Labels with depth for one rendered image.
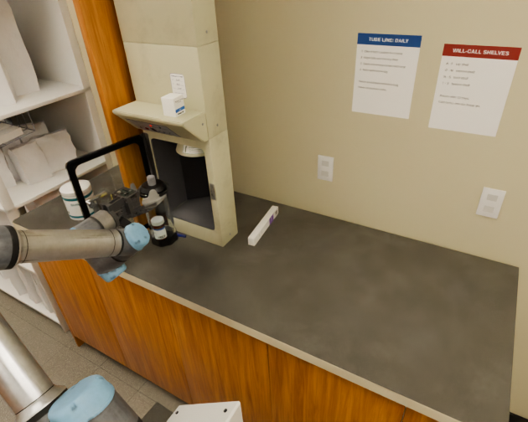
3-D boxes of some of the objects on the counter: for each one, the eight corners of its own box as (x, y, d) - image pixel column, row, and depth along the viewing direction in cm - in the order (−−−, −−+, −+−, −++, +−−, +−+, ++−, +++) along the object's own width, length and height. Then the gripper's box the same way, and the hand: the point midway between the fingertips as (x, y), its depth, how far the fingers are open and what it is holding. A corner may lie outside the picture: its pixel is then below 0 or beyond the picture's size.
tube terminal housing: (199, 199, 192) (171, 29, 150) (255, 216, 178) (242, 33, 136) (163, 226, 174) (121, 41, 132) (223, 247, 160) (197, 47, 118)
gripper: (121, 212, 116) (168, 179, 131) (86, 199, 123) (134, 170, 138) (128, 234, 121) (173, 201, 136) (94, 221, 128) (140, 191, 143)
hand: (153, 193), depth 138 cm, fingers closed on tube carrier, 9 cm apart
